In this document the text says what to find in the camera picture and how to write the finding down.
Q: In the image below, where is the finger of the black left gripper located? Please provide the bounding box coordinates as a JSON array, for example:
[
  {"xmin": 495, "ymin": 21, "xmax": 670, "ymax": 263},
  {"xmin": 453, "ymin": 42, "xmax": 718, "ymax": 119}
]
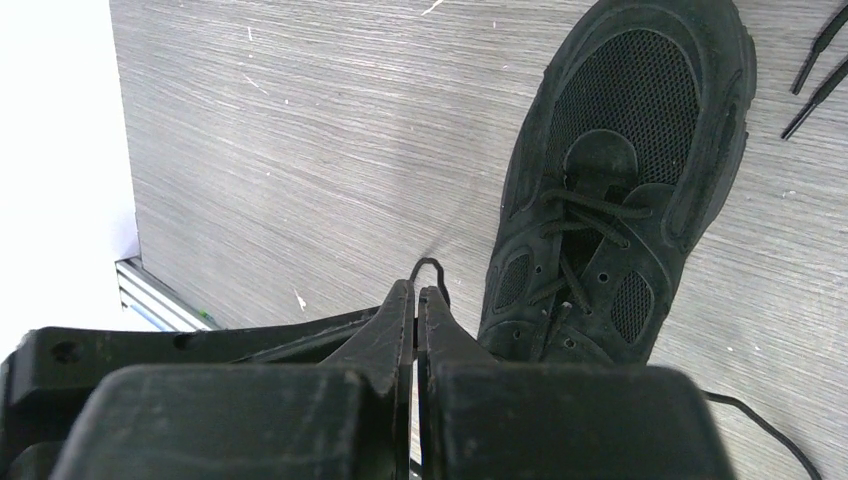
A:
[{"xmin": 1, "ymin": 307, "xmax": 377, "ymax": 479}]

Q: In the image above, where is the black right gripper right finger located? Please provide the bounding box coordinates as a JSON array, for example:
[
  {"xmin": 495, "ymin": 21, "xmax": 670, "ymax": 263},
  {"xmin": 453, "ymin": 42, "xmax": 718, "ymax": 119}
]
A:
[{"xmin": 418, "ymin": 287, "xmax": 734, "ymax": 479}]

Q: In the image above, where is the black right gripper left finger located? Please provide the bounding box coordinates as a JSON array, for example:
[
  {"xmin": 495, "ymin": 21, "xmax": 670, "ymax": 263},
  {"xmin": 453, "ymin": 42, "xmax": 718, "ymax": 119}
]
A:
[{"xmin": 52, "ymin": 280, "xmax": 415, "ymax": 479}]

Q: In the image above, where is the black suede sneaker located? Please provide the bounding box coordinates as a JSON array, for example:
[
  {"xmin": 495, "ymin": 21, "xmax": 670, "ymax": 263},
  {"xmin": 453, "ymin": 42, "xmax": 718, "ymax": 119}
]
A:
[
  {"xmin": 409, "ymin": 0, "xmax": 823, "ymax": 480},
  {"xmin": 780, "ymin": 3, "xmax": 848, "ymax": 142}
]

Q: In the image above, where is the aluminium rail frame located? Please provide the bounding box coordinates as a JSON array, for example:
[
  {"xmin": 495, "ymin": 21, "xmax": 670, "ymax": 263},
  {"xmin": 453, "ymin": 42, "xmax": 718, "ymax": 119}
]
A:
[{"xmin": 115, "ymin": 257, "xmax": 221, "ymax": 332}]

